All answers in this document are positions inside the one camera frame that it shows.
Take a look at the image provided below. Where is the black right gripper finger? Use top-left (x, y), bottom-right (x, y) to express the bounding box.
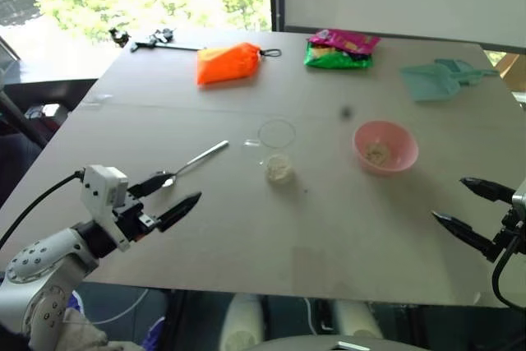
top-left (431, 210), bottom-right (499, 262)
top-left (459, 176), bottom-right (515, 206)

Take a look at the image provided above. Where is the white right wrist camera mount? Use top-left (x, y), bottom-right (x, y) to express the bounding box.
top-left (510, 179), bottom-right (526, 221)

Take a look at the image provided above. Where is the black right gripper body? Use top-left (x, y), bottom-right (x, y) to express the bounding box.
top-left (491, 201), bottom-right (526, 254)

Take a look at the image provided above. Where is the green snack bag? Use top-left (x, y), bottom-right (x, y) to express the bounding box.
top-left (303, 42), bottom-right (375, 70)

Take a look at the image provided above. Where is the beige cloth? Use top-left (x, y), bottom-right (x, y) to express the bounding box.
top-left (28, 308), bottom-right (110, 351)

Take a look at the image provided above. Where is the wooden frame piece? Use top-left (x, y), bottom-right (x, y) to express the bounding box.
top-left (494, 52), bottom-right (526, 94)

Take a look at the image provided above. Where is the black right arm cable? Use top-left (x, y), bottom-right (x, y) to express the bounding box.
top-left (490, 219), bottom-right (526, 311)

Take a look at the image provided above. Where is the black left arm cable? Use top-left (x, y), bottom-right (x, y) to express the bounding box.
top-left (0, 171), bottom-right (85, 250)

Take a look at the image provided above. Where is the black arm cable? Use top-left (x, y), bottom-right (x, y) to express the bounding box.
top-left (490, 219), bottom-right (526, 311)
top-left (0, 171), bottom-right (85, 250)

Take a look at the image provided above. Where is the thin white cable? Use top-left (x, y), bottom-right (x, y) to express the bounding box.
top-left (93, 288), bottom-right (150, 325)

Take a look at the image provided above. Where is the dark side bench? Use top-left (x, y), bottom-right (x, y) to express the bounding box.
top-left (0, 36), bottom-right (100, 208)

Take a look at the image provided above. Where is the small black clamp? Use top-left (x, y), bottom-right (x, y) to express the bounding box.
top-left (108, 27), bottom-right (131, 48)

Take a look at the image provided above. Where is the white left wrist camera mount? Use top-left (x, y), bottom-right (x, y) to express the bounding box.
top-left (79, 164), bottom-right (132, 252)

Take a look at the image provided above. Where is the white rounded leg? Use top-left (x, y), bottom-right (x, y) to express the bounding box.
top-left (331, 298), bottom-right (384, 340)
top-left (219, 293), bottom-right (265, 351)

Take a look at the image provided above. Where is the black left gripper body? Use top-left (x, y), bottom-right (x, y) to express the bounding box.
top-left (113, 193), bottom-right (160, 245)

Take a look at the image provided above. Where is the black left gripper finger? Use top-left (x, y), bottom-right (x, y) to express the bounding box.
top-left (156, 191), bottom-right (203, 233)
top-left (130, 171), bottom-right (178, 201)

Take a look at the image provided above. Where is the black rod with clamp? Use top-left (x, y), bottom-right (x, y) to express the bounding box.
top-left (130, 27), bottom-right (207, 53)

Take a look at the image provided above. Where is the orange fabric bag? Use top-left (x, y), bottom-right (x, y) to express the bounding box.
top-left (196, 41), bottom-right (263, 86)

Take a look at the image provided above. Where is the teal plastic hand brush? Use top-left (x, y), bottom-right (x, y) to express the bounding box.
top-left (434, 58), bottom-right (501, 87)

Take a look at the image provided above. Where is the grey curved robot torso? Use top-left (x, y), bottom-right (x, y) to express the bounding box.
top-left (253, 334), bottom-right (417, 351)

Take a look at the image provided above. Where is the silver metal spoon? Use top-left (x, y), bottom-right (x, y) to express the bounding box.
top-left (160, 139), bottom-right (230, 190)

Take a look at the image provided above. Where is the clear plastic cup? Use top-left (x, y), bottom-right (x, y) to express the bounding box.
top-left (257, 118), bottom-right (298, 185)

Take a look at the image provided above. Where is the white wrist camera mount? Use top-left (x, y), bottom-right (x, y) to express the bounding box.
top-left (79, 164), bottom-right (132, 252)
top-left (510, 179), bottom-right (526, 221)

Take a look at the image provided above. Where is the pink snack bag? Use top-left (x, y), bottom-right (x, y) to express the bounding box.
top-left (307, 28), bottom-right (381, 56)

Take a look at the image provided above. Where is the pink plastic bowl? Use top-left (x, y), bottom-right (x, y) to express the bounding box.
top-left (353, 120), bottom-right (420, 176)

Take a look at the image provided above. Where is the teal plastic dustpan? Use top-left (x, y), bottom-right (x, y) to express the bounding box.
top-left (399, 62), bottom-right (462, 103)

